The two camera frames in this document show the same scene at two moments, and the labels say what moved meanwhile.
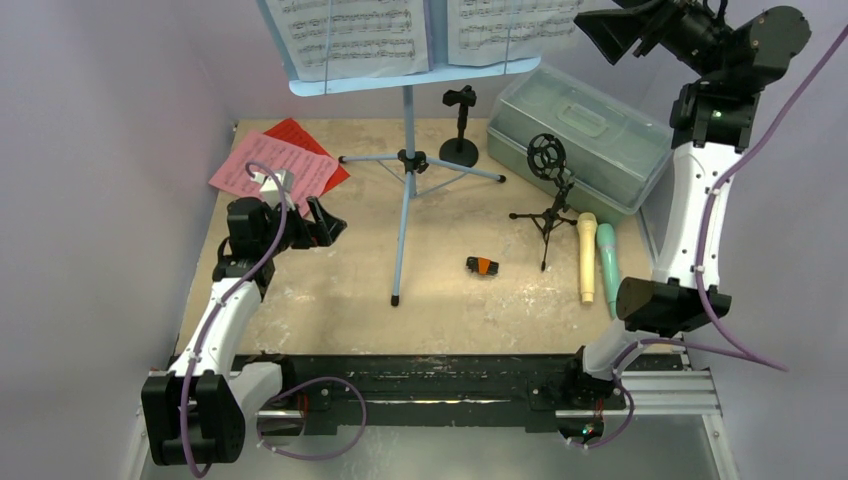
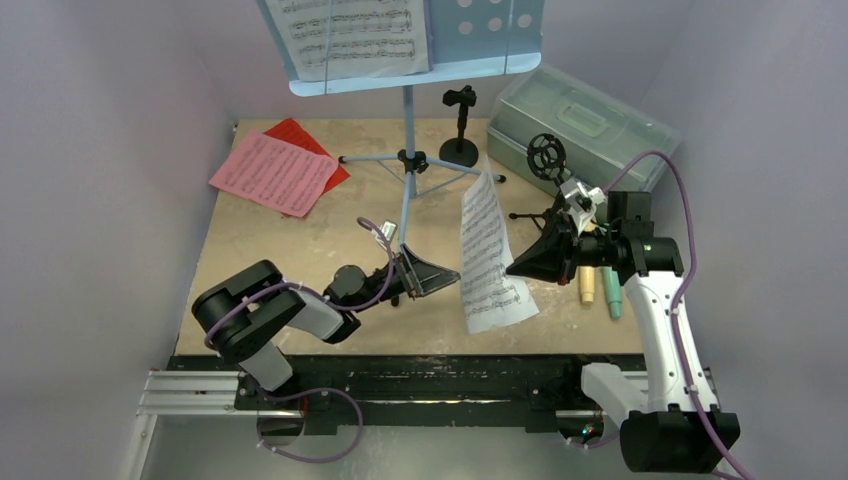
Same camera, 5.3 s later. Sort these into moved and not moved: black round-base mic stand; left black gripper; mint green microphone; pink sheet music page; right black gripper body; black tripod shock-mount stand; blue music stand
Moved: right black gripper body; left black gripper
Not moved: pink sheet music page; mint green microphone; black tripod shock-mount stand; blue music stand; black round-base mic stand
